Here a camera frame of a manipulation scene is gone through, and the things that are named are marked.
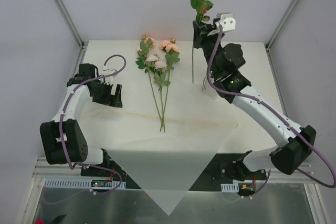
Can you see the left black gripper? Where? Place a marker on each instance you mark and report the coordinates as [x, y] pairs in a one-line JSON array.
[[104, 93]]

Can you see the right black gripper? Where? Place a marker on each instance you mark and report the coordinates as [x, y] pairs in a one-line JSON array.
[[200, 31]]

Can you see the white wrapping paper sheet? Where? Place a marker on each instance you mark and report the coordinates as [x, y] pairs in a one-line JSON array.
[[166, 164]]

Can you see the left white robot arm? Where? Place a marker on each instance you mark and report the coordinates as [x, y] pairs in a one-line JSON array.
[[62, 138]]

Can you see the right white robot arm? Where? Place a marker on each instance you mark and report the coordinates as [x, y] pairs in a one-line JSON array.
[[292, 140]]

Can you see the white ribbed ceramic vase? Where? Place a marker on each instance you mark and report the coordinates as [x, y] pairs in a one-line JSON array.
[[208, 90]]

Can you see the pale pink rose stem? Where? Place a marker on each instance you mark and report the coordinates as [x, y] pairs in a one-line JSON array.
[[153, 66]]

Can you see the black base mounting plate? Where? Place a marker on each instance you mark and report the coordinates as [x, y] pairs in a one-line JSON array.
[[223, 169]]

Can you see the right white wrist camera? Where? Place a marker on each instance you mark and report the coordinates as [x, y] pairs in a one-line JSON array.
[[226, 20]]

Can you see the left white cable duct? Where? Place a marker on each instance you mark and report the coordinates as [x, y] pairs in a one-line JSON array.
[[68, 183]]

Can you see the white cable duct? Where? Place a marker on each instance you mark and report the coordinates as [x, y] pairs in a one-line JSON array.
[[237, 187], [68, 183]]

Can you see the right aluminium frame post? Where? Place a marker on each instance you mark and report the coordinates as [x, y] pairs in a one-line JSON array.
[[284, 19]]

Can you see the aluminium frame post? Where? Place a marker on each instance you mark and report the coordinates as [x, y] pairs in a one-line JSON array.
[[284, 19], [70, 23]]

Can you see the left aluminium frame post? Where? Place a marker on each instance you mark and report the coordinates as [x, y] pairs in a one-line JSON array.
[[70, 23]]

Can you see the right white cable duct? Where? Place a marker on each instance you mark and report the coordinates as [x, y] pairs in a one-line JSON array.
[[237, 187]]

